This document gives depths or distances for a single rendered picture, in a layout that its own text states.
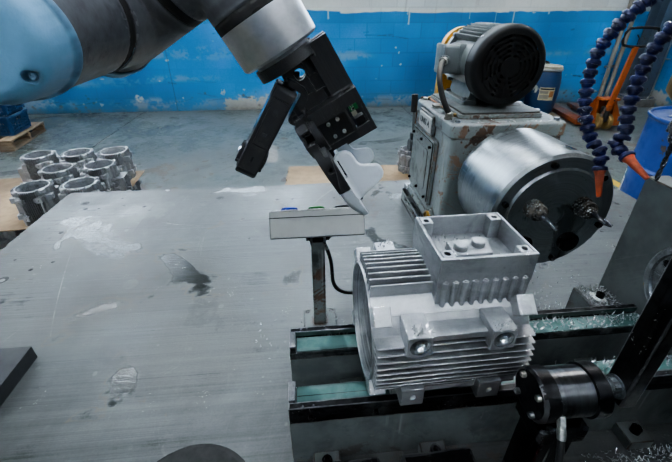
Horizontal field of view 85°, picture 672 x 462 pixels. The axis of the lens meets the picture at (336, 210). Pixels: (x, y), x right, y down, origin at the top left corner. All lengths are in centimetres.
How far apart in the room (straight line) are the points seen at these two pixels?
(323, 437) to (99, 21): 56
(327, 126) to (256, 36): 12
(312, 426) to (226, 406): 20
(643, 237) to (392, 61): 547
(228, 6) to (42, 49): 16
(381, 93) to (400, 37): 84
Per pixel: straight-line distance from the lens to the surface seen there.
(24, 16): 31
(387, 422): 61
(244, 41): 40
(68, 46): 33
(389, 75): 611
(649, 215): 82
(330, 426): 60
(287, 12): 40
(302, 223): 65
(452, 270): 45
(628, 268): 87
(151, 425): 76
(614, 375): 56
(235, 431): 71
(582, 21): 729
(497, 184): 78
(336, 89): 43
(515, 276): 50
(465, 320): 49
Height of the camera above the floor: 140
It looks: 29 degrees down
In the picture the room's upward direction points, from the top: straight up
